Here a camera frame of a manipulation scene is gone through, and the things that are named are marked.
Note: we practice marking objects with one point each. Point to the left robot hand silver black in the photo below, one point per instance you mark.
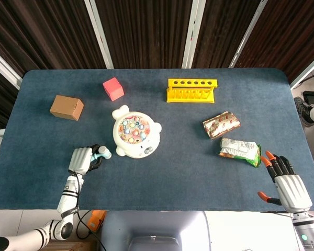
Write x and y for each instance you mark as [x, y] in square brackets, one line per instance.
[79, 160]

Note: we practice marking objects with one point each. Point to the light blue toy hammer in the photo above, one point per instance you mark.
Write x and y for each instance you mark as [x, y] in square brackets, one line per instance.
[104, 151]

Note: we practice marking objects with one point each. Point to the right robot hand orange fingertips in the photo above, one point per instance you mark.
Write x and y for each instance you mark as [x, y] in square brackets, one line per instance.
[290, 188]

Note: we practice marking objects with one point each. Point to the orange object under table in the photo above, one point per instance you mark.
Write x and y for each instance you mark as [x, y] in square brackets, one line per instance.
[96, 221]

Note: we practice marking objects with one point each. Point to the dark brown curtain panel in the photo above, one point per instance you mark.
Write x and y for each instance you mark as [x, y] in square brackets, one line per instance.
[219, 28]
[42, 31]
[285, 34]
[146, 31]

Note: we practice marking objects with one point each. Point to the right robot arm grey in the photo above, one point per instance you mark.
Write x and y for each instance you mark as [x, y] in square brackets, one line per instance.
[307, 232]

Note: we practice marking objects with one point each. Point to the yellow test tube rack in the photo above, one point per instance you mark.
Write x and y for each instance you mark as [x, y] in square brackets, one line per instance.
[191, 83]

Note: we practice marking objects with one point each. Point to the white partition post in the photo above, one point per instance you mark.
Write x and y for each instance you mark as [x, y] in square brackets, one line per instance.
[99, 34]
[193, 34]
[247, 34]
[2, 66]
[307, 68]

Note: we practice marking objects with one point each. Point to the silver red snack bag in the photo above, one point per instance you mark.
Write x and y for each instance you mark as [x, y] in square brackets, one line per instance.
[221, 124]

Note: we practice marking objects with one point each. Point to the silver green snack bag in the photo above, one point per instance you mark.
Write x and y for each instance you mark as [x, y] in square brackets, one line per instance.
[238, 150]

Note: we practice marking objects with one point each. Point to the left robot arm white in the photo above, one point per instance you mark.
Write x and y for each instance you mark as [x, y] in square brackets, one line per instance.
[68, 194]

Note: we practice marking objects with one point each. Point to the red cube block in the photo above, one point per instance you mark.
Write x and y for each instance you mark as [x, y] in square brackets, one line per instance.
[113, 89]

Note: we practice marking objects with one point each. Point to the grey robot torso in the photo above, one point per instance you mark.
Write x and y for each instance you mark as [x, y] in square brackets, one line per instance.
[154, 227]

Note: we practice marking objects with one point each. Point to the black grey sneaker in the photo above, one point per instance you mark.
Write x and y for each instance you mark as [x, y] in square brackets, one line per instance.
[304, 111]

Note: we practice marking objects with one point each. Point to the blue table cloth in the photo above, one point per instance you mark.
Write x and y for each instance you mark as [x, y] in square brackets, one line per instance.
[172, 183]

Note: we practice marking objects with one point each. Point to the brown cardboard box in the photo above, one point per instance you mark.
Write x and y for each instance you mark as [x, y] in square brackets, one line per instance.
[65, 107]

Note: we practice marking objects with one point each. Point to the white bear whack-a-mole toy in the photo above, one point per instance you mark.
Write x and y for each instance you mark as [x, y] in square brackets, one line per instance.
[136, 149]

